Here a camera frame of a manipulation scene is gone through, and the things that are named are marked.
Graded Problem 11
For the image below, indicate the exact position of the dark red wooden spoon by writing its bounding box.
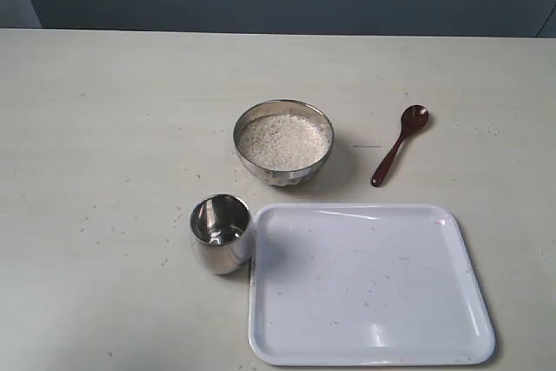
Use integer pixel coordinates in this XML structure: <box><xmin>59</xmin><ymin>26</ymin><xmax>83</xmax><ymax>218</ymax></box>
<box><xmin>370</xmin><ymin>104</ymin><xmax>429</xmax><ymax>188</ymax></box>

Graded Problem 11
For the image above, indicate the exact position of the steel bowl of rice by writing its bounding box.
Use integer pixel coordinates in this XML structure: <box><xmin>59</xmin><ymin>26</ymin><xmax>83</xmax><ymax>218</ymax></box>
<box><xmin>233</xmin><ymin>99</ymin><xmax>335</xmax><ymax>187</ymax></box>

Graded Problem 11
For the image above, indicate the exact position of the steel cup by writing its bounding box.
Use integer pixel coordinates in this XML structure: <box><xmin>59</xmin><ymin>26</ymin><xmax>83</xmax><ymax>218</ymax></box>
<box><xmin>189</xmin><ymin>194</ymin><xmax>255</xmax><ymax>275</ymax></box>

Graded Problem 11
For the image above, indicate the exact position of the white plastic tray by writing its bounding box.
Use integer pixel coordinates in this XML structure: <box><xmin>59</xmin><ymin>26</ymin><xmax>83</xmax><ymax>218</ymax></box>
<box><xmin>248</xmin><ymin>203</ymin><xmax>495</xmax><ymax>367</ymax></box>

